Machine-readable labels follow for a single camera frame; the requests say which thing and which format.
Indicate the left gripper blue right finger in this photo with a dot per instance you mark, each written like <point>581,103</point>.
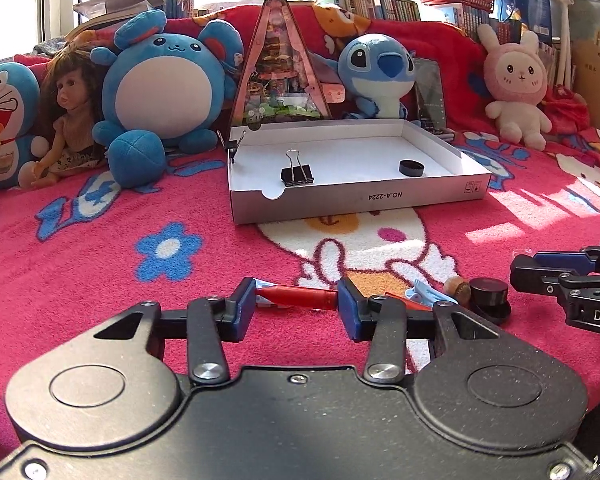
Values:
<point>380,320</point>

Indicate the small black binder clip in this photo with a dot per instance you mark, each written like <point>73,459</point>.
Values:
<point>231,146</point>

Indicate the white cardboard box tray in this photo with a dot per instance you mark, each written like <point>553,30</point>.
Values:
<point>355,165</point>

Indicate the brown acorn nut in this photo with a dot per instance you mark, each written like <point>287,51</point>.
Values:
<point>459,289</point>

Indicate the light blue oval hair clip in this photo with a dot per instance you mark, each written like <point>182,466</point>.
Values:
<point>263,302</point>

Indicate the blue round mouse plush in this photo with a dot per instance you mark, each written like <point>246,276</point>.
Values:
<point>161,91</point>

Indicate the pink bunny plush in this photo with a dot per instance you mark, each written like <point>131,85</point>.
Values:
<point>517,81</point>

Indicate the red cartoon blanket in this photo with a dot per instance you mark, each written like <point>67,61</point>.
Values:
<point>74,254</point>

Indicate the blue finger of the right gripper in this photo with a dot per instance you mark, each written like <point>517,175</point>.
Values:
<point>585,261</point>
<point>526,275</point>

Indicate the pink triangular diorama house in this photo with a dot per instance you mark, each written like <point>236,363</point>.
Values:
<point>279,82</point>

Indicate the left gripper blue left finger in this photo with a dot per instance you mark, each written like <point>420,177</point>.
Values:
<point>212,320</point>

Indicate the brown haired doll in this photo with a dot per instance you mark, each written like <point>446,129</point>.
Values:
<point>71,104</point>

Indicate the Doraemon plush toy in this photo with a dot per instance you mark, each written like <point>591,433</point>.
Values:
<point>20,146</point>

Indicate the red plastic clip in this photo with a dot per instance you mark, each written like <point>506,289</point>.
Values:
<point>408,303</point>
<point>301,297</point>

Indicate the black round cap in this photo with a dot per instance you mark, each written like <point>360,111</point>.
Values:
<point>411,168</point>
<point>489,299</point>

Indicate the light blue duckbill hair clip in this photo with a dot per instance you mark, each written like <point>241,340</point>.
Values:
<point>424,294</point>

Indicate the blue Stitch plush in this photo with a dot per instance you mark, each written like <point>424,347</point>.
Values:
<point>377,72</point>

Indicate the large black binder clip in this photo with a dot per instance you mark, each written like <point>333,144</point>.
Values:
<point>295,173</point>

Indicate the black smartphone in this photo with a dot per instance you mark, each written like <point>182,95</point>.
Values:
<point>429,99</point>

